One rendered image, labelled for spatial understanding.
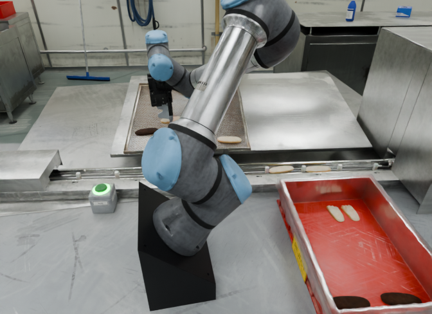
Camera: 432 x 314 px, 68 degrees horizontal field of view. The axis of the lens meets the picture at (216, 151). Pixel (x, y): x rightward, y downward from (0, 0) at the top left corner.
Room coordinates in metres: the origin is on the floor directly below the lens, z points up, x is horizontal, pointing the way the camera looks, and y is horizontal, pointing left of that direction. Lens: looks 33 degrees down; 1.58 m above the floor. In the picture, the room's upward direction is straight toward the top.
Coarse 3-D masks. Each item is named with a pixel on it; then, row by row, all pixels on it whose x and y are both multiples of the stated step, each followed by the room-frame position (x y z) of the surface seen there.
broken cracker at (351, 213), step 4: (344, 208) 0.79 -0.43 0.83; (348, 208) 0.79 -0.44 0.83; (352, 208) 0.79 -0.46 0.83; (348, 212) 0.77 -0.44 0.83; (352, 212) 0.77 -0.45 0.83; (356, 212) 0.77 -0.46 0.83; (348, 216) 0.76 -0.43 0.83; (352, 216) 0.76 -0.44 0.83; (356, 216) 0.75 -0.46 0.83; (356, 220) 0.74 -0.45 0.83
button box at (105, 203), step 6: (114, 186) 0.85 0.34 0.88; (90, 192) 0.80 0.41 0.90; (108, 192) 0.80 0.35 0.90; (114, 192) 0.83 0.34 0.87; (90, 198) 0.78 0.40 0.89; (96, 198) 0.78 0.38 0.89; (102, 198) 0.78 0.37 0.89; (108, 198) 0.78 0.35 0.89; (114, 198) 0.82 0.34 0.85; (90, 204) 0.78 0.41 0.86; (96, 204) 0.78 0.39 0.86; (102, 204) 0.78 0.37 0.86; (108, 204) 0.78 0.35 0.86; (114, 204) 0.81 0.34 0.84; (96, 210) 0.78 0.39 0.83; (102, 210) 0.78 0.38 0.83; (108, 210) 0.78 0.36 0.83
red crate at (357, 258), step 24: (312, 216) 0.76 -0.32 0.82; (360, 216) 0.76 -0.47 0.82; (312, 240) 0.66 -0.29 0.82; (336, 240) 0.66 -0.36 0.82; (360, 240) 0.66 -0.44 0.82; (384, 240) 0.66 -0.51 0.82; (336, 264) 0.58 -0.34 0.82; (360, 264) 0.58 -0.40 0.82; (384, 264) 0.58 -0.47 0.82; (336, 288) 0.50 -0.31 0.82; (360, 288) 0.50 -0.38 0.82; (384, 288) 0.50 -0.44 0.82; (408, 288) 0.50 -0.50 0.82
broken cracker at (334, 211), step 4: (328, 208) 0.79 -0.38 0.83; (332, 208) 0.79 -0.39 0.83; (336, 208) 0.79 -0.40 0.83; (332, 212) 0.77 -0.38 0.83; (336, 212) 0.77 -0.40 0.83; (340, 212) 0.77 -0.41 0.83; (332, 216) 0.76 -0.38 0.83; (336, 216) 0.75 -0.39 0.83; (340, 216) 0.75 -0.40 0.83; (336, 220) 0.74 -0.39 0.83; (340, 220) 0.74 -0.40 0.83; (344, 220) 0.74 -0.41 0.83
